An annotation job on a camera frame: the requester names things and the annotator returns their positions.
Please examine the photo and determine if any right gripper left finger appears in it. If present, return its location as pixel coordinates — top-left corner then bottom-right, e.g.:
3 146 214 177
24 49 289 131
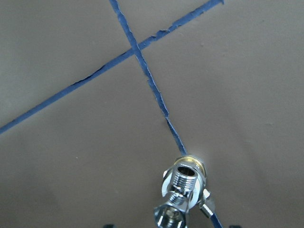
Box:
103 224 115 228

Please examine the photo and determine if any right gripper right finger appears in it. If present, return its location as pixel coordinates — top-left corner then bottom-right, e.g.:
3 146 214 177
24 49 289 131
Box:
229 224 242 228

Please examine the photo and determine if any chrome angle valve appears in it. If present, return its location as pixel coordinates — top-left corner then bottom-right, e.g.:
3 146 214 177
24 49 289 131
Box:
153 162 215 228

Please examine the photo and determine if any brown paper table cover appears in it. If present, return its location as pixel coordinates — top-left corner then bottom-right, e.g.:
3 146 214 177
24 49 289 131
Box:
0 0 304 228

